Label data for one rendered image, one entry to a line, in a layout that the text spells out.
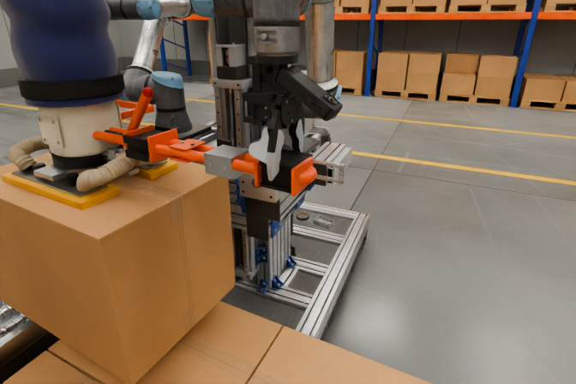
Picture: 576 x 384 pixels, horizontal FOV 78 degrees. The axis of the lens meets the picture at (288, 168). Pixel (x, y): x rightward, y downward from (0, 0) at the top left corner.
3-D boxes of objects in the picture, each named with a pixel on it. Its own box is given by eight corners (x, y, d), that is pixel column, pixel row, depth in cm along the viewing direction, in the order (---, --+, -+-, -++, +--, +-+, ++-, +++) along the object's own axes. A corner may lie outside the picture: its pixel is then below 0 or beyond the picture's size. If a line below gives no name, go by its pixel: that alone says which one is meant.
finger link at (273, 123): (274, 153, 63) (283, 105, 63) (283, 154, 63) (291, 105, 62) (261, 150, 59) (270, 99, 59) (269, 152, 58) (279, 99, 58)
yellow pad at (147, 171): (72, 159, 109) (69, 143, 107) (102, 150, 117) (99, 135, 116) (151, 181, 94) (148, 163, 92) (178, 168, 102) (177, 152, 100)
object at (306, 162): (254, 187, 66) (253, 161, 64) (274, 173, 72) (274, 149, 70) (294, 196, 62) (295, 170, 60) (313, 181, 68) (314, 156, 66)
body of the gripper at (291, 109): (265, 117, 70) (263, 52, 65) (304, 123, 66) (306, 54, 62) (242, 126, 64) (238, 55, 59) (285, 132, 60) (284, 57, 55)
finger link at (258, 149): (249, 176, 65) (258, 125, 65) (277, 182, 63) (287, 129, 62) (239, 175, 62) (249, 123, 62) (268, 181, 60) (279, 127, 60)
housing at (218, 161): (203, 174, 72) (201, 153, 71) (225, 163, 78) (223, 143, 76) (231, 180, 69) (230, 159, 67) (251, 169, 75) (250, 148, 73)
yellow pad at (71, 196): (2, 181, 94) (-4, 163, 92) (41, 169, 102) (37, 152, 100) (82, 212, 79) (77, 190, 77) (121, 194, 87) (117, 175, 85)
